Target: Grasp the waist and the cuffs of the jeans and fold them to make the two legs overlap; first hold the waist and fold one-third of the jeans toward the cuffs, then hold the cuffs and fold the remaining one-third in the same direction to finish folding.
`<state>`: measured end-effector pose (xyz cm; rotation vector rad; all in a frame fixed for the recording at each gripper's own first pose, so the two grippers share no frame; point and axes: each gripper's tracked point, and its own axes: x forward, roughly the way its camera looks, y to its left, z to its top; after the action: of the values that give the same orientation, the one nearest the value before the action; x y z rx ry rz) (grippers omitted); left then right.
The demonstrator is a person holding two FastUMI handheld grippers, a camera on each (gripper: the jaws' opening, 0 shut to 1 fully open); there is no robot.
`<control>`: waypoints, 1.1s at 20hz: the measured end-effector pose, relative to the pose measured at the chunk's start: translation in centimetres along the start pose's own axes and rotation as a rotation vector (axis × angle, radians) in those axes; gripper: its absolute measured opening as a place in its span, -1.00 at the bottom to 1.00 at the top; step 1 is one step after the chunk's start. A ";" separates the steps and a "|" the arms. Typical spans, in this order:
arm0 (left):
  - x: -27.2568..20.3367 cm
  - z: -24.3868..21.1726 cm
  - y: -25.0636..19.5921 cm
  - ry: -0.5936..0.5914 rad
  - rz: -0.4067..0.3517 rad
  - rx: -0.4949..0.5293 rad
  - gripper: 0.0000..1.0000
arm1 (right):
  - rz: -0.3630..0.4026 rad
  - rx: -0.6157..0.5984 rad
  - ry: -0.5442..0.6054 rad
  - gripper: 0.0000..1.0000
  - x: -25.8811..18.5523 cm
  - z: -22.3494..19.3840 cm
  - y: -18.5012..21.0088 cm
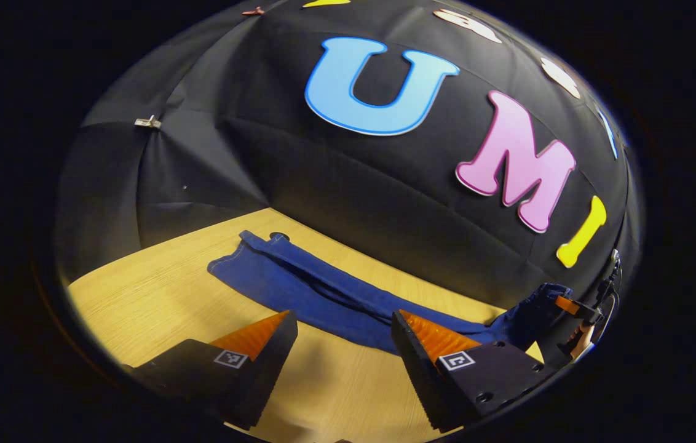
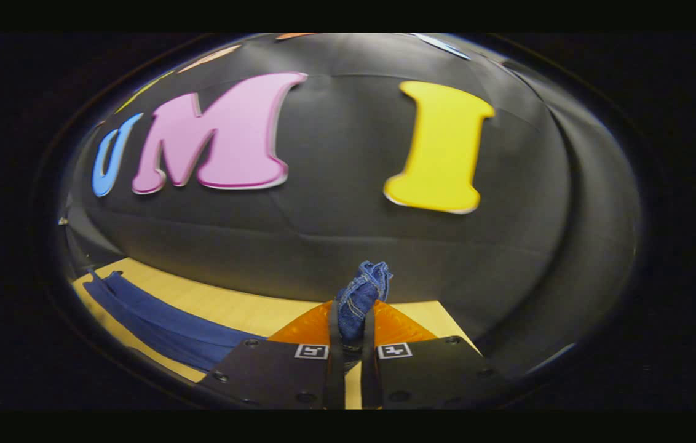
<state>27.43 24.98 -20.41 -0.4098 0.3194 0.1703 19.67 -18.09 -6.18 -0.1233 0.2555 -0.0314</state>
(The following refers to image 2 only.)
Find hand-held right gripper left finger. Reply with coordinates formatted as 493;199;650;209
197;300;346;410

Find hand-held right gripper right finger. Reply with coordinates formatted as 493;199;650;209
360;300;512;410

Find blue denim jeans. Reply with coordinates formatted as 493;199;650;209
82;261;394;373

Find black backdrop cloth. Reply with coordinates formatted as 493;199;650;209
59;32;641;380

